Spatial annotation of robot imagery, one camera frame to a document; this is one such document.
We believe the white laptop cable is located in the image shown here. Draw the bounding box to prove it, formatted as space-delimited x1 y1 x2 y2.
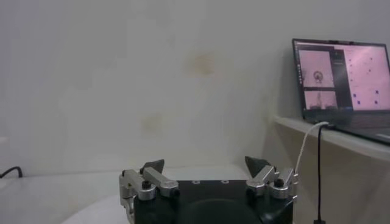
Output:
294 121 330 175

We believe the white side table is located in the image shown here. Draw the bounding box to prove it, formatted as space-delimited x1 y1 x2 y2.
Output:
263 115 390 224

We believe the black laptop cable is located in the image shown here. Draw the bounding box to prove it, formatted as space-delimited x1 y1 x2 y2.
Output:
313 124 336 224

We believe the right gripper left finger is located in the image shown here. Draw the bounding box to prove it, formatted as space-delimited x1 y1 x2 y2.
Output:
118 159 180 224

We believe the black cooker power cord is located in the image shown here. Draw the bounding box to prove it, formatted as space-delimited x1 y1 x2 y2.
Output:
0 166 24 179

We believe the black open laptop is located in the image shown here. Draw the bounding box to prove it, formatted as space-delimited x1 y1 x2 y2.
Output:
291 38 390 145

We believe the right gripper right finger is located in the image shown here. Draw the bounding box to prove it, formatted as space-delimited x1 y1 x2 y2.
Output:
244 155 299 203

